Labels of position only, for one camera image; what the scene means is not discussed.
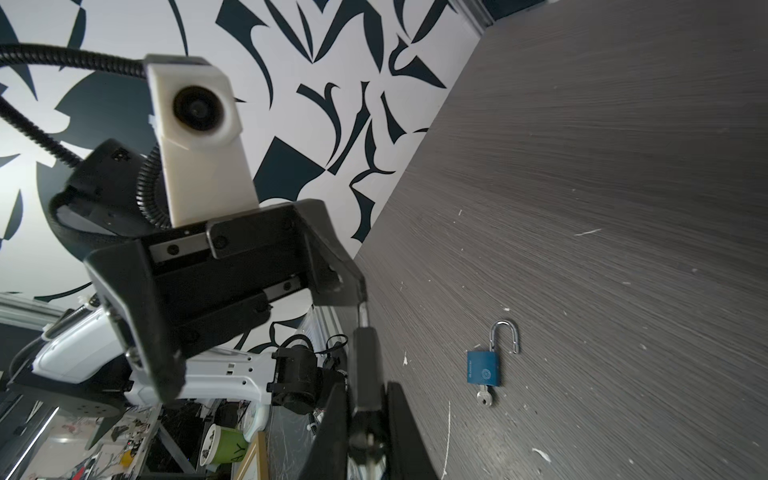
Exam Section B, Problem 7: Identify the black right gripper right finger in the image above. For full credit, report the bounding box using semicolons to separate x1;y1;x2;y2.
386;382;438;480

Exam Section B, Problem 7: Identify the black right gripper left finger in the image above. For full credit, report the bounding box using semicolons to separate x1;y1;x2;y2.
299;383;349;480

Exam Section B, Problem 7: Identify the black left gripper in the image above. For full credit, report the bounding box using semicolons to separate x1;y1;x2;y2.
84;199;368;403

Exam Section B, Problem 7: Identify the black padlock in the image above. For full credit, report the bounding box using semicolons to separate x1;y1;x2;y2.
349;302;388;467

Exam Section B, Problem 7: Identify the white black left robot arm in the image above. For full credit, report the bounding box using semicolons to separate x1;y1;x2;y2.
10;199;367;418

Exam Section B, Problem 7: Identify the silver key in left padlock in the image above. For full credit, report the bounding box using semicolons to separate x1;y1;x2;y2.
476;385;493;407

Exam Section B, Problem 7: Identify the green white paper cup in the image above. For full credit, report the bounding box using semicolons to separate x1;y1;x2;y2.
199;424;250;467

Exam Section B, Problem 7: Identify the blue padlock left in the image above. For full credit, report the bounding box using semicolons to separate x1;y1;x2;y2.
466;320;520;387

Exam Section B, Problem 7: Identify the black corrugated cable conduit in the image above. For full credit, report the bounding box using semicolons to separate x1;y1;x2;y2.
0;43;172;232

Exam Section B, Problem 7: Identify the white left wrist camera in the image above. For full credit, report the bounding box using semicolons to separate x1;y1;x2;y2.
143;55;259;227

